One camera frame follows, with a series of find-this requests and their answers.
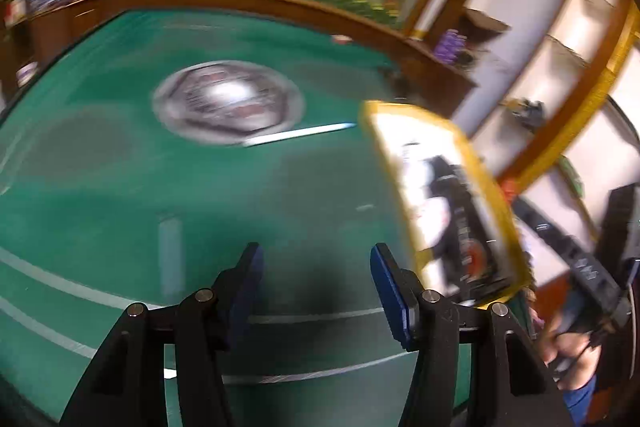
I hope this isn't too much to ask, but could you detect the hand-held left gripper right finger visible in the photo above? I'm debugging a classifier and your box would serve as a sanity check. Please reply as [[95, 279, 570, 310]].
[[370, 243, 576, 427]]

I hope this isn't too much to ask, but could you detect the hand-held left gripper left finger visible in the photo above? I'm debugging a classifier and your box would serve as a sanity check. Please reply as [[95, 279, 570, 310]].
[[59, 242, 265, 427]]

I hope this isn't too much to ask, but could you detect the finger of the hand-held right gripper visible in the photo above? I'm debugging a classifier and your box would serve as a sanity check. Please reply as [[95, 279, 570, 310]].
[[512, 197, 608, 288]]

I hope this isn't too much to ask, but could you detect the black tape roll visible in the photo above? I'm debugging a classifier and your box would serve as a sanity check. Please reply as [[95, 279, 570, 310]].
[[440, 207, 506, 293]]

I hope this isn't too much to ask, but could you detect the gold-edged storage box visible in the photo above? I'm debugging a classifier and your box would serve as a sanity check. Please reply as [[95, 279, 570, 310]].
[[359, 101, 532, 308]]

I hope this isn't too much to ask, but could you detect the person's right hand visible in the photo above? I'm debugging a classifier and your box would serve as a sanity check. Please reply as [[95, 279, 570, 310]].
[[542, 307, 601, 390]]

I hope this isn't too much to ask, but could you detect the black fabric bundle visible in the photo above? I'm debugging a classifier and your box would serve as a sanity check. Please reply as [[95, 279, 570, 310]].
[[505, 97, 546, 130]]

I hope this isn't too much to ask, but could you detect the white pen blue cap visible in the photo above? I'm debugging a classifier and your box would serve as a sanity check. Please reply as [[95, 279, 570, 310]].
[[242, 122, 358, 148]]

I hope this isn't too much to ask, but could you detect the round mahjong control panel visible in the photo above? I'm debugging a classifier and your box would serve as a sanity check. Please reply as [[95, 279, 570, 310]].
[[152, 61, 306, 148]]

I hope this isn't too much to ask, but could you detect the wooden corner cabinet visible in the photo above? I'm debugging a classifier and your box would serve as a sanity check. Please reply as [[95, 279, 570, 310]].
[[400, 34, 478, 118]]

